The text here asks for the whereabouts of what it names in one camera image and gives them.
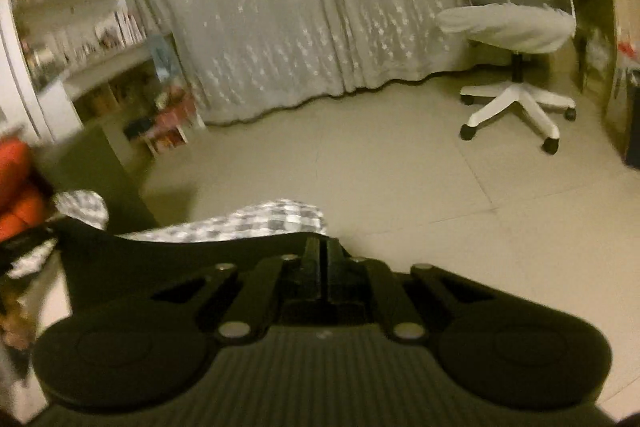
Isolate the small white book rack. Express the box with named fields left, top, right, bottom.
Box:
left=122, top=87, right=207, bottom=158

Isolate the black garment with white stripes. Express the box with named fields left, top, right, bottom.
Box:
left=57, top=219, right=331, bottom=308

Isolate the wooden desk shelf unit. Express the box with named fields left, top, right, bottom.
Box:
left=557, top=0, right=640, bottom=170

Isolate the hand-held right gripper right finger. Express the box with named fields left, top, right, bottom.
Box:
left=327, top=239, right=501, bottom=348

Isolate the white office chair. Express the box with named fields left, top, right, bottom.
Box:
left=422, top=0, right=578, bottom=155

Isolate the grey checkered bedsheet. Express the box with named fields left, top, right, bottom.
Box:
left=7, top=189, right=328, bottom=280

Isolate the blue picture book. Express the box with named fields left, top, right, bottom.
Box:
left=149, top=34, right=183, bottom=82

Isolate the white chair seat cushion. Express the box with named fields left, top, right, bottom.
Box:
left=436, top=3, right=577, bottom=55

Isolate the dark olive bed frame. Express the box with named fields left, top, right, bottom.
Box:
left=37, top=122, right=161, bottom=228

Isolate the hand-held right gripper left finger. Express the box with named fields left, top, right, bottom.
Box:
left=150, top=237, right=327, bottom=348

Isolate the white bookshelf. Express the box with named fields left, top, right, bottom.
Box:
left=0, top=0, right=206, bottom=158

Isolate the grey star-patterned curtain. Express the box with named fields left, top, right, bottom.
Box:
left=107, top=0, right=561, bottom=125

